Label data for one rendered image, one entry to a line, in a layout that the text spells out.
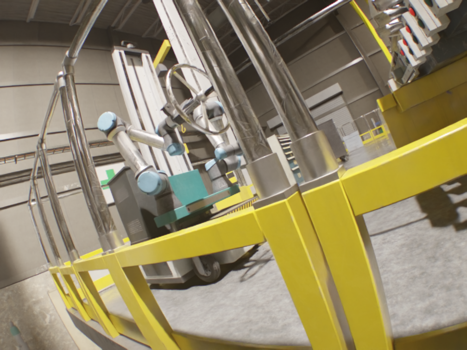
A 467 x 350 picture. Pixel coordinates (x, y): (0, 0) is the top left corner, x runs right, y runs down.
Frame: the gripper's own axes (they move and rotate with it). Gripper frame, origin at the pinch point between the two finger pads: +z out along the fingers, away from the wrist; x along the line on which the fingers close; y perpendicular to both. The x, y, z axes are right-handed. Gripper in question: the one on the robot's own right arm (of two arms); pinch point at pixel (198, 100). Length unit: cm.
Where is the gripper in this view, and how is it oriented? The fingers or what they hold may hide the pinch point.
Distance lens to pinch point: 113.4
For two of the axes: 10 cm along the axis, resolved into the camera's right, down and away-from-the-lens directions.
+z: 7.3, -3.5, -5.9
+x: -1.5, 7.6, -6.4
